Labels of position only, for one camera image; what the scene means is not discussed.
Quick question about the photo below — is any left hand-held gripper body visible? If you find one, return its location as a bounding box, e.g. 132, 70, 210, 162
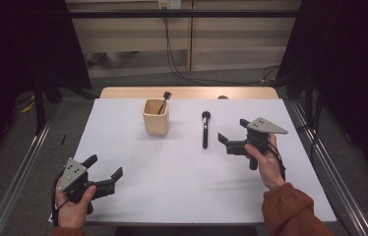
56, 157, 117, 214

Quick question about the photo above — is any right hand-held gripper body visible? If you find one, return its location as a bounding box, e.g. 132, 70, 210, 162
225, 116, 289, 171

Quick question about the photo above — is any thick black makeup brush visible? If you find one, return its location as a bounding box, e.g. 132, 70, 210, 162
201, 110, 213, 149

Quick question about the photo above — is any beige square cup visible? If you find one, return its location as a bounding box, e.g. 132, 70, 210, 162
142, 98, 170, 136

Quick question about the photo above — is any thin black makeup brush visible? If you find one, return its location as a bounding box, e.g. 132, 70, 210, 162
156, 90, 173, 116

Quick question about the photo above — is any person's left hand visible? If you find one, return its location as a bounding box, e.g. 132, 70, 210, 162
53, 178, 98, 229

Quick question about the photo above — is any person's right hand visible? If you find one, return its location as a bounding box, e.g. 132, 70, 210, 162
243, 132, 286, 192

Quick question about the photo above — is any white table sheet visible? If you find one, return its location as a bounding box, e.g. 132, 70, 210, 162
47, 97, 337, 226

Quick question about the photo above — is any black metal stand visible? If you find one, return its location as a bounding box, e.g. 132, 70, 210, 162
32, 77, 47, 136
304, 70, 325, 161

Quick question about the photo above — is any dark curtain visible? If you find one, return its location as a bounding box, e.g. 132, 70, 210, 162
276, 0, 368, 191
0, 0, 93, 171

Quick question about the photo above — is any left hand-held gripper cable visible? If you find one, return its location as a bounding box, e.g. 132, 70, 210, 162
50, 176, 71, 228

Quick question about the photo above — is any hand-held gripper cable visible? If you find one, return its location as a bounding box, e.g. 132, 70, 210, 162
50, 176, 71, 228
268, 143, 287, 182

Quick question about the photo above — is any right hand-held gripper cable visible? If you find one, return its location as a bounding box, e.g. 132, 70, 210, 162
268, 143, 287, 182

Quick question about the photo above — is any aluminium floor rail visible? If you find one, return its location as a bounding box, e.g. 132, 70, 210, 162
289, 99, 368, 236
0, 97, 62, 236

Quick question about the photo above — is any black hanging wall cable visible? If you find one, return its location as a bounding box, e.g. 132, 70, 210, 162
162, 16, 281, 87

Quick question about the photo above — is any black horizontal frame bar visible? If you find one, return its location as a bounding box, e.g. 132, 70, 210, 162
68, 9, 301, 20

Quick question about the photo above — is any white wall outlet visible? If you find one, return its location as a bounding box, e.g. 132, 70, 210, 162
157, 0, 183, 10

